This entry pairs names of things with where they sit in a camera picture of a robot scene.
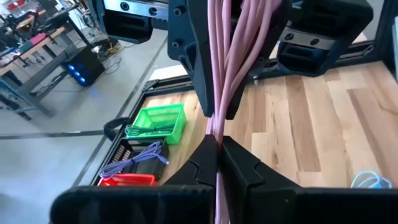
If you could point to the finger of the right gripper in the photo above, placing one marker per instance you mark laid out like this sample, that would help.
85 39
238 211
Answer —
192 46
267 28

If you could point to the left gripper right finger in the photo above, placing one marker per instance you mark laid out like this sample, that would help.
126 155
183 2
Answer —
311 208

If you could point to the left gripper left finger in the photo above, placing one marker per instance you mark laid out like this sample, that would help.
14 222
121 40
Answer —
140 205

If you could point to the red plastic basket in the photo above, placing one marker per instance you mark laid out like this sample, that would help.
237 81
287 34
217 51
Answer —
130 180

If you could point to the black plastic basket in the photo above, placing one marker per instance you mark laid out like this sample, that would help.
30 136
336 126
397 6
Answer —
149 169

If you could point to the green plastic basket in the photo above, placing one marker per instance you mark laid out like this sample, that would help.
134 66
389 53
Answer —
174 124

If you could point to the black computer tower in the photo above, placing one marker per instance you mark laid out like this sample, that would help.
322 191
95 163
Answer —
87 65

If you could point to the grey metal leg table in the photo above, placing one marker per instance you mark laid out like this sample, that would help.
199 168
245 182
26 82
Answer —
43 70

